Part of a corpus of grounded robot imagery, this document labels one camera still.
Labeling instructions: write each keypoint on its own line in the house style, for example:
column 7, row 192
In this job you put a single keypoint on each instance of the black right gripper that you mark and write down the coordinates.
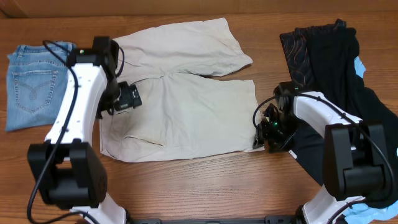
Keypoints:
column 264, row 135

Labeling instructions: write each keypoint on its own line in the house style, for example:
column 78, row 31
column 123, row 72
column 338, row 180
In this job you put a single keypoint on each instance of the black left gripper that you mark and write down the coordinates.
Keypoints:
column 130, row 96

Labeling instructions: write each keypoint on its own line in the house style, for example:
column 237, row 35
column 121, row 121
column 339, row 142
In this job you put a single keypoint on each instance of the beige khaki shorts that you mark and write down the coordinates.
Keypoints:
column 187, row 109

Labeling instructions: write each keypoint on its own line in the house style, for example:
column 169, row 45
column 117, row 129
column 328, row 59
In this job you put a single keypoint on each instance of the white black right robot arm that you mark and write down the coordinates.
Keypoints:
column 355, row 165

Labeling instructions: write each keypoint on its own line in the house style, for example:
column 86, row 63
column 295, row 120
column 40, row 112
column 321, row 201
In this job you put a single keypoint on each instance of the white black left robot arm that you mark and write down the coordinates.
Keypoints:
column 67, row 171

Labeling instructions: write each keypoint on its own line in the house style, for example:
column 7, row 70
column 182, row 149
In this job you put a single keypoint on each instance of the black and blue garment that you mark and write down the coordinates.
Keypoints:
column 332, row 58

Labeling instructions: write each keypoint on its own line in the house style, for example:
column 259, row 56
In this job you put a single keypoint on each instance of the black patterned garment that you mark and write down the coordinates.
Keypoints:
column 294, row 45

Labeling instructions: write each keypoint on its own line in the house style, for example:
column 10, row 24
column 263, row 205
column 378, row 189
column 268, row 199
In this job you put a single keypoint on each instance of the folded blue denim jeans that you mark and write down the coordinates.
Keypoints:
column 36, row 82

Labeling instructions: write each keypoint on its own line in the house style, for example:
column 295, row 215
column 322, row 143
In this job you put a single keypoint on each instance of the brown cardboard backdrop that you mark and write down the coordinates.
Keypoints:
column 86, row 8

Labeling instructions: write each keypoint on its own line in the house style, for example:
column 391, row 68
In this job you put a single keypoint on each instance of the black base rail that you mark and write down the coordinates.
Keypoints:
column 217, row 220

